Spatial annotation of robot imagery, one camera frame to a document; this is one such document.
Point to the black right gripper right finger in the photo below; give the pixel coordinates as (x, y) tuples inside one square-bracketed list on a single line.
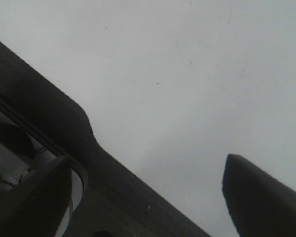
[(259, 204)]

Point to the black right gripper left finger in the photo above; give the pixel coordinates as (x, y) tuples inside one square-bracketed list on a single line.
[(36, 207)]

